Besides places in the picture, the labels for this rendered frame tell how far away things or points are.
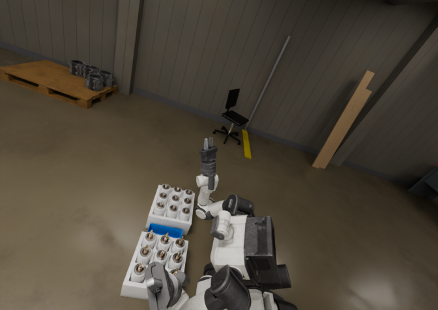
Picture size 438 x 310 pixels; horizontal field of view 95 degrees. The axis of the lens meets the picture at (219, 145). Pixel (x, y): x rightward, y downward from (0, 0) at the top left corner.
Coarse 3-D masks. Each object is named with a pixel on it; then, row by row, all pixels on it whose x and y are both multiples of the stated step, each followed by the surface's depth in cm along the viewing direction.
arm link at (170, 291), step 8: (152, 264) 60; (160, 264) 60; (152, 272) 59; (160, 272) 59; (168, 272) 65; (168, 280) 61; (176, 280) 64; (160, 288) 56; (168, 288) 57; (176, 288) 62; (152, 296) 55; (160, 296) 55; (168, 296) 55; (176, 296) 62; (152, 304) 54; (160, 304) 54; (168, 304) 54
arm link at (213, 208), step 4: (212, 200) 135; (212, 204) 128; (216, 204) 124; (220, 204) 121; (208, 208) 129; (212, 208) 125; (216, 208) 123; (220, 208) 120; (196, 212) 130; (200, 212) 128; (204, 212) 127; (208, 212) 127; (212, 212) 125; (216, 212) 123; (200, 216) 130; (204, 216) 128; (208, 216) 127; (212, 216) 127
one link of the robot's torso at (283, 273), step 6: (276, 264) 114; (282, 264) 115; (276, 270) 111; (282, 270) 111; (276, 276) 108; (282, 276) 109; (288, 276) 108; (276, 282) 106; (282, 282) 108; (288, 282) 108; (270, 288) 108; (276, 288) 108; (282, 288) 110
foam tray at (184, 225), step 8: (168, 200) 197; (192, 200) 208; (152, 208) 184; (192, 208) 199; (152, 216) 177; (160, 216) 180; (176, 216) 190; (160, 224) 183; (168, 224) 184; (176, 224) 184; (184, 224) 184; (184, 232) 191
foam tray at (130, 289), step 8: (144, 232) 163; (136, 248) 152; (184, 248) 164; (136, 256) 147; (152, 256) 151; (168, 256) 155; (184, 256) 159; (184, 264) 154; (128, 272) 137; (128, 280) 134; (144, 280) 138; (128, 288) 133; (136, 288) 133; (144, 288) 133; (128, 296) 140; (136, 296) 140; (144, 296) 140
